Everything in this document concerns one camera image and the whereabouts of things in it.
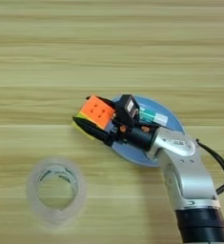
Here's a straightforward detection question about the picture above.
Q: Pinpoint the colourful puzzle cube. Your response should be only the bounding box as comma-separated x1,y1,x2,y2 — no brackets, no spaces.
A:
71,94,116,141

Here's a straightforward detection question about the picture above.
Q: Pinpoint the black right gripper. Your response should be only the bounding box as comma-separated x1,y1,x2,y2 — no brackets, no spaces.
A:
72,94,159,153

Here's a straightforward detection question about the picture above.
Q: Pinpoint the blue round plate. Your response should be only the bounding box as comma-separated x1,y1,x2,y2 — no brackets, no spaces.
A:
110,94,185,168

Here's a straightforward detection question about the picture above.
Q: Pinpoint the clear tape roll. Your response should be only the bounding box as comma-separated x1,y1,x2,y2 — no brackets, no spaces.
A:
26,155,89,229

